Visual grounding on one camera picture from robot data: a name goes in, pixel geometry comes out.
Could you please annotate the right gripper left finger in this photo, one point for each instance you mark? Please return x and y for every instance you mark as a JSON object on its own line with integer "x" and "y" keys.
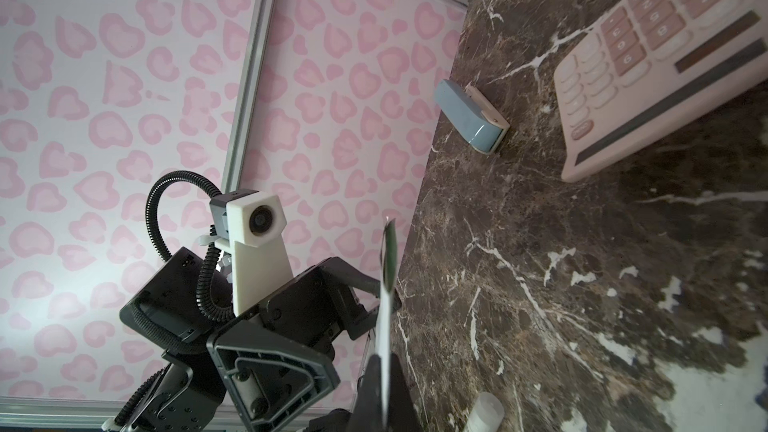
{"x": 368, "y": 414}

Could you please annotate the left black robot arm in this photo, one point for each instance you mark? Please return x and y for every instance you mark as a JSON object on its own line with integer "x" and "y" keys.
{"x": 178, "y": 309}

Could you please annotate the white glue stick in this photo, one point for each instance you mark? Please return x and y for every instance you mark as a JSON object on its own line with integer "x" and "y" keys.
{"x": 486, "y": 414}

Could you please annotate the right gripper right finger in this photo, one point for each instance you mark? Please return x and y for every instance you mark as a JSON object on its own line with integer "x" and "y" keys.
{"x": 401, "y": 415}

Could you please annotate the grey blue stapler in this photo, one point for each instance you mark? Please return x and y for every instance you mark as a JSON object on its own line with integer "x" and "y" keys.
{"x": 476, "y": 120}

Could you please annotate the pink calculator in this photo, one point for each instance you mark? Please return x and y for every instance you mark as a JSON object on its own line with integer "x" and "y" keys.
{"x": 647, "y": 68}

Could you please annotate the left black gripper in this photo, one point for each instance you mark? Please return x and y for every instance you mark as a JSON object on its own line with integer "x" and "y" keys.
{"x": 276, "y": 358}

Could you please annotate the green bordered floral letter card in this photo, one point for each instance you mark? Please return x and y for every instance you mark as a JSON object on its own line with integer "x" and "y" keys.
{"x": 388, "y": 261}

